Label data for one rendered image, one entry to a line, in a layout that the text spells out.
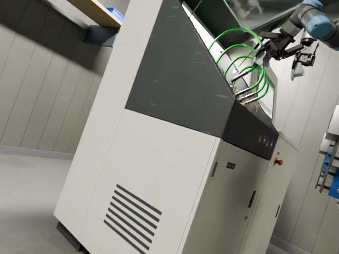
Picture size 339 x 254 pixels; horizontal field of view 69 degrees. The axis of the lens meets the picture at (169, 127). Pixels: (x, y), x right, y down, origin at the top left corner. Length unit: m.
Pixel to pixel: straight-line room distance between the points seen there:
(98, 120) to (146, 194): 0.55
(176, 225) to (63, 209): 0.77
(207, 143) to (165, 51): 0.53
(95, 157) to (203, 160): 0.66
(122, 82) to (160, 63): 0.26
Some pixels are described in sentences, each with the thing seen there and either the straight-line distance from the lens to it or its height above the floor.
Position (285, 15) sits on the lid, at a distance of 1.85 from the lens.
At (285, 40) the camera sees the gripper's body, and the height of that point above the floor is 1.30.
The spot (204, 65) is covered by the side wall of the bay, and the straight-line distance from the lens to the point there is 1.09.
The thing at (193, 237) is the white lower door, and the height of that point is 0.39.
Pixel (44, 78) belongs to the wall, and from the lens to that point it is 2.98.
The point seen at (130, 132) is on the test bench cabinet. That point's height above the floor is 0.68.
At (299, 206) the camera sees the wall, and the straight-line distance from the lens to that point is 3.01.
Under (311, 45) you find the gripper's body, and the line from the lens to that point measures 1.49.
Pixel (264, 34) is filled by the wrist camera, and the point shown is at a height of 1.34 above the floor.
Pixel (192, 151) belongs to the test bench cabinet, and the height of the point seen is 0.71.
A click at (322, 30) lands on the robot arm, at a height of 1.30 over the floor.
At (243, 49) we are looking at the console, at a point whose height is 1.48.
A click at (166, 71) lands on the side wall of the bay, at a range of 1.20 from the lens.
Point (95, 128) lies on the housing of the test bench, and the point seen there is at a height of 0.63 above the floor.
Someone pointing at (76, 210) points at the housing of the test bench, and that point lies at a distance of 1.48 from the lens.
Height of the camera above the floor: 0.74
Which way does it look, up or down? 1 degrees up
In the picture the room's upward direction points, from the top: 19 degrees clockwise
